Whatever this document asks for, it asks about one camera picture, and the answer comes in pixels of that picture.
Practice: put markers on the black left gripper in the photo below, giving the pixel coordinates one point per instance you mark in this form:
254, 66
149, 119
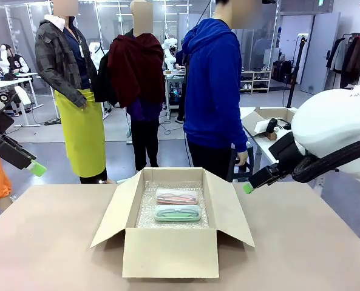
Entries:
12, 150

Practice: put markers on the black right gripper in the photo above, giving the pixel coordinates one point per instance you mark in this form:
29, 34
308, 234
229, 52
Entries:
269, 177

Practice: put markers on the pink glasses case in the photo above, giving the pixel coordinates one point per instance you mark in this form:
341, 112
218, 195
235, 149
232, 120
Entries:
176, 197

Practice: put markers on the mint green glasses case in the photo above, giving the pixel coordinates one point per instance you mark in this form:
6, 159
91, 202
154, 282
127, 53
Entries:
177, 214

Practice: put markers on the person's right forearm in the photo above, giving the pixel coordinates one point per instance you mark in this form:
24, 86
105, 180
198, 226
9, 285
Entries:
235, 133

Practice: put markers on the black shoulder bag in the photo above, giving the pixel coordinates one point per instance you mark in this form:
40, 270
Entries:
102, 82

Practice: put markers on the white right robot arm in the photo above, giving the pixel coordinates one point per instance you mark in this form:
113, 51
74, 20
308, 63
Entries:
334, 121

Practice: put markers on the person's right hand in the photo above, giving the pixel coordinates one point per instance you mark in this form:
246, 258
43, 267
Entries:
242, 157

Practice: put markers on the black chair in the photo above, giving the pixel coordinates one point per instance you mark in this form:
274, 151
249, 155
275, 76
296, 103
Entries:
245, 171

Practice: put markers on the white side table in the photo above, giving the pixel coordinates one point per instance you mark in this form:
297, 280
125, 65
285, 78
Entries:
260, 145

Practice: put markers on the small black device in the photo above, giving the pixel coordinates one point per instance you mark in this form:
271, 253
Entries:
271, 125

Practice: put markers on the small cardboard box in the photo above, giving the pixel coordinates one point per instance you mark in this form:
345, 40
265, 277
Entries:
284, 113

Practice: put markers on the white background desk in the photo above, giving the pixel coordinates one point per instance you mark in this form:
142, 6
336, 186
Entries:
3, 82

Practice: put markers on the person in blue hoodie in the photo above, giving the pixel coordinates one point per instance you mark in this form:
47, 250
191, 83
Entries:
210, 91

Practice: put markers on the open brown cardboard box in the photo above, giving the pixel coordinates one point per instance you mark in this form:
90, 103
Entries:
167, 254

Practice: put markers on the white shoe rack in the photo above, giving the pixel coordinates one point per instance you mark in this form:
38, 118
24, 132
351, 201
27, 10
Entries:
255, 82

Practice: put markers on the clear bubble wrap sheet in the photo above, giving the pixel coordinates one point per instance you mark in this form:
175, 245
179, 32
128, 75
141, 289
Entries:
143, 216

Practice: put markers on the seated background person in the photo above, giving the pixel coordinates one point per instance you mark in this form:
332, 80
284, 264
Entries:
15, 60

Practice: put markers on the mannequin with dark clothes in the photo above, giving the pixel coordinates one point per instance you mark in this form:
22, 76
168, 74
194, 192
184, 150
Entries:
141, 127

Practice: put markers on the mannequin in plaid jacket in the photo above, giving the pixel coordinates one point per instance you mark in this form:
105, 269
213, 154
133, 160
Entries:
61, 60

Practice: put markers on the dark suitcase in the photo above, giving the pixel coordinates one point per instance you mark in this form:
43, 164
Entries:
281, 71

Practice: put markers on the black tripod stand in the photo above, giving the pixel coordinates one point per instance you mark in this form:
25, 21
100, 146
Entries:
298, 60

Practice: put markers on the dark red cloth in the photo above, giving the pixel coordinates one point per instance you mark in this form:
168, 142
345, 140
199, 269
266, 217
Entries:
137, 66

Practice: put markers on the white humanoid background robot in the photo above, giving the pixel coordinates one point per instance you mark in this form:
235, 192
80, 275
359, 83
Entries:
169, 54

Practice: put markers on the clothes rack with garments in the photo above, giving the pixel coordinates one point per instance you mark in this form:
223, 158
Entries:
349, 54

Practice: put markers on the black right wrist mount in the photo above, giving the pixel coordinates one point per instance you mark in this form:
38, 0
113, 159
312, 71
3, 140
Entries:
286, 148

